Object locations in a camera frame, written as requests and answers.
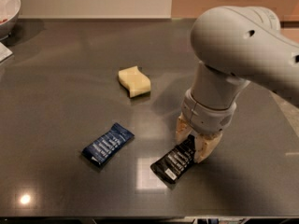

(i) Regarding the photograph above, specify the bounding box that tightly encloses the white paper sheet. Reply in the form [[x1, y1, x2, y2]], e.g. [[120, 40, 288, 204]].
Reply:
[[0, 42, 13, 63]]

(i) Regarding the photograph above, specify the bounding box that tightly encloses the blue rxbar wrapper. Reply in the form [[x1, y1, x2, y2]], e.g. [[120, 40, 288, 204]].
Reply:
[[82, 123, 135, 167]]

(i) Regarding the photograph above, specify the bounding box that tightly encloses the black rxbar chocolate wrapper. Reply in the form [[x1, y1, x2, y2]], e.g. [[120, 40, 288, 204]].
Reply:
[[150, 135, 195, 184]]

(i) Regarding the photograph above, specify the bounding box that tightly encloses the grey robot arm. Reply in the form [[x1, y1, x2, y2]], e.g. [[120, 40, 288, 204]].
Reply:
[[176, 7, 299, 163]]

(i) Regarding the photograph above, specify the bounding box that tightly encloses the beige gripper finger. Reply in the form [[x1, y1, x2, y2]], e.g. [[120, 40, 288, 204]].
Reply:
[[175, 114, 192, 144], [193, 132, 223, 163]]

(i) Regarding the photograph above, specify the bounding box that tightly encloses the white bowl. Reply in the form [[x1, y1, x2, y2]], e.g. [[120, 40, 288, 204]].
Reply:
[[0, 0, 21, 40]]

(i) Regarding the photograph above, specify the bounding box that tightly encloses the yellow sponge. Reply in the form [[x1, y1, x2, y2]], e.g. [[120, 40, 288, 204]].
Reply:
[[118, 66, 151, 98]]

